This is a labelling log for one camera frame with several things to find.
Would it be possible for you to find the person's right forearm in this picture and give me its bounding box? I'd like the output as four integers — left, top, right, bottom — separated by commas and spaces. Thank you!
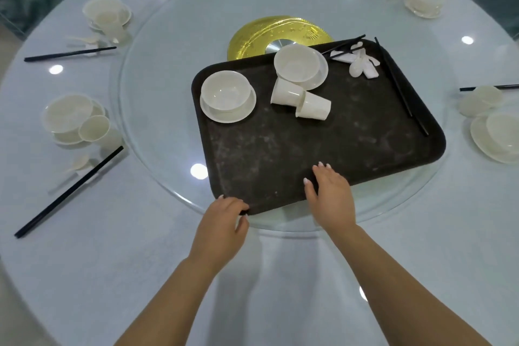
324, 224, 494, 346

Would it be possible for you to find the glass lazy susan turntable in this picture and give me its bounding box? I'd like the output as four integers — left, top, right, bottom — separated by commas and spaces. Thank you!
109, 0, 453, 234

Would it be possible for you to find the white round table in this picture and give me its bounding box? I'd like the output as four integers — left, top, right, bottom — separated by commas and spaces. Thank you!
0, 0, 519, 346

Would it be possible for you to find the person's left forearm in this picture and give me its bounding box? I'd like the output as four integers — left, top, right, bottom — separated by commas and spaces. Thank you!
115, 258, 228, 346

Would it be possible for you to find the person's left hand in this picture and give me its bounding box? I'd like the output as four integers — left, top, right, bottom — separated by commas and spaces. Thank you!
188, 195, 250, 276

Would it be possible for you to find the person's right hand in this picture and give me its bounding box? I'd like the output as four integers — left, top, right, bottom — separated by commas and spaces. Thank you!
303, 162, 357, 237

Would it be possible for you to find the gold turntable base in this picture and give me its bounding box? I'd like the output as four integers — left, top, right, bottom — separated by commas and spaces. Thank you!
227, 15, 334, 62

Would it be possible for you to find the heap of small white pieces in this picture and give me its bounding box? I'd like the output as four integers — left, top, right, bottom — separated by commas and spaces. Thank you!
330, 41, 381, 79

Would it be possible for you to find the bunch of black chopsticks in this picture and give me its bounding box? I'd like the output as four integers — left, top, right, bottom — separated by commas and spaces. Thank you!
320, 33, 430, 138

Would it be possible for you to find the black tray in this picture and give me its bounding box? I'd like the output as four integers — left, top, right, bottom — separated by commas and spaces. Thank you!
191, 38, 447, 217

